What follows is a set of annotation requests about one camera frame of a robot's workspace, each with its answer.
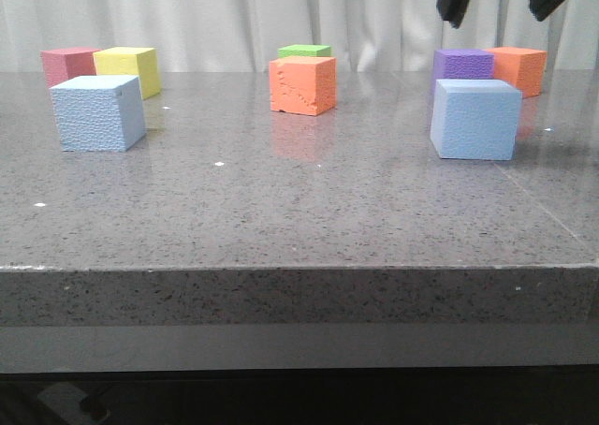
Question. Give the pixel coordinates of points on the white pleated curtain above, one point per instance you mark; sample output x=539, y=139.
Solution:
x=244, y=35

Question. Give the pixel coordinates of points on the yellow foam cube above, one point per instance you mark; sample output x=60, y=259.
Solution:
x=138, y=61

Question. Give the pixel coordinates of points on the chipped orange foam cube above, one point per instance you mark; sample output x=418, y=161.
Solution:
x=303, y=84

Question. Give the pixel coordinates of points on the light blue foam cube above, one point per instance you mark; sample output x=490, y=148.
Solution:
x=475, y=119
x=98, y=113

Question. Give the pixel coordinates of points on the red foam cube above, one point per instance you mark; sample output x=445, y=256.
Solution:
x=64, y=64

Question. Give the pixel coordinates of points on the green foam cube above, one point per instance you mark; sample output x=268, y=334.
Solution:
x=309, y=50

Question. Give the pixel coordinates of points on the purple foam cube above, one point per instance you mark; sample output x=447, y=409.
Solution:
x=462, y=64

